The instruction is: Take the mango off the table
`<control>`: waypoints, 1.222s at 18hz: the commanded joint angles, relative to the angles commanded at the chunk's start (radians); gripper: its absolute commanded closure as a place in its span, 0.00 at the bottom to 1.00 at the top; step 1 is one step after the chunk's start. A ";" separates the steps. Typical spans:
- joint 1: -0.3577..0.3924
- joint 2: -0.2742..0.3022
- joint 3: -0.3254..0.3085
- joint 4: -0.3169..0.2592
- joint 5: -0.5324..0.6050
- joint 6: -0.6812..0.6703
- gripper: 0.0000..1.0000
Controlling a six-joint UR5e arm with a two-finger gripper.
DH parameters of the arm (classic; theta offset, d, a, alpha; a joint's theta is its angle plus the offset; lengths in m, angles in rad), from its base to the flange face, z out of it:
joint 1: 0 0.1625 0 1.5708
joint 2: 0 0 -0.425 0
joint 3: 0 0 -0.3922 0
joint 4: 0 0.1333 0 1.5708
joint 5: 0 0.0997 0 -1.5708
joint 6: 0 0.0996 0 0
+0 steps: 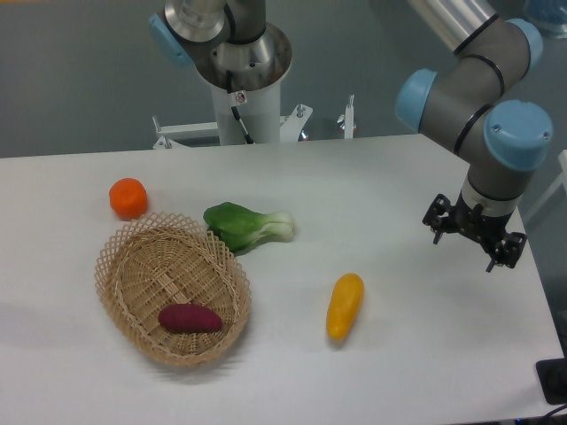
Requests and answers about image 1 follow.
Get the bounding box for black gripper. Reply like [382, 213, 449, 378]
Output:
[423, 194, 527, 273]

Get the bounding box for yellow mango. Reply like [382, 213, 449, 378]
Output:
[326, 273, 365, 342]

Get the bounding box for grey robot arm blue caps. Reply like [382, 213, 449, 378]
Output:
[149, 1, 553, 268]

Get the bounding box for black device at table edge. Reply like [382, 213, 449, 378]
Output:
[535, 358, 566, 405]

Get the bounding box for blue object top right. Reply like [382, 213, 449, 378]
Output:
[524, 0, 566, 39]

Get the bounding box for green bok choy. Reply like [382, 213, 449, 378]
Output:
[203, 202, 295, 254]

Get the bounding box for purple sweet potato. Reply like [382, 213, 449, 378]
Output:
[158, 304, 222, 333]

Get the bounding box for woven wicker basket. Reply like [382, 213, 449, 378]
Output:
[95, 212, 252, 367]

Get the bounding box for orange persimmon fruit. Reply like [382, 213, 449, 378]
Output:
[109, 178, 149, 220]

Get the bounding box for white frame at right edge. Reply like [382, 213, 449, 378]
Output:
[524, 150, 566, 226]

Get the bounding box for black cable on pedestal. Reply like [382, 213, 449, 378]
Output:
[225, 70, 256, 145]

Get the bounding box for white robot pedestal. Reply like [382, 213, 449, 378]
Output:
[151, 79, 360, 150]

